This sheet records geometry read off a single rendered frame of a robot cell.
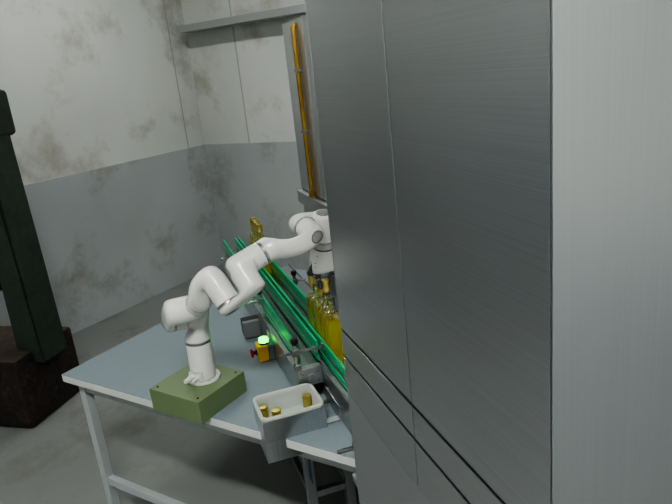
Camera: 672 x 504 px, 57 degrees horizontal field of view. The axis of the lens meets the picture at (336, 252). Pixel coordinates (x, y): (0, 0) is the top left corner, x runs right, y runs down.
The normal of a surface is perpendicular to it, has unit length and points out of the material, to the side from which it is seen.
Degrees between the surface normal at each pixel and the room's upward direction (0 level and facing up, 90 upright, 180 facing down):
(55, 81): 90
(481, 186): 90
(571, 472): 90
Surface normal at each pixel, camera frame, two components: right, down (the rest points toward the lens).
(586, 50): 0.33, 0.24
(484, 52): -0.94, 0.18
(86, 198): 0.84, 0.07
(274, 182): -0.52, 0.30
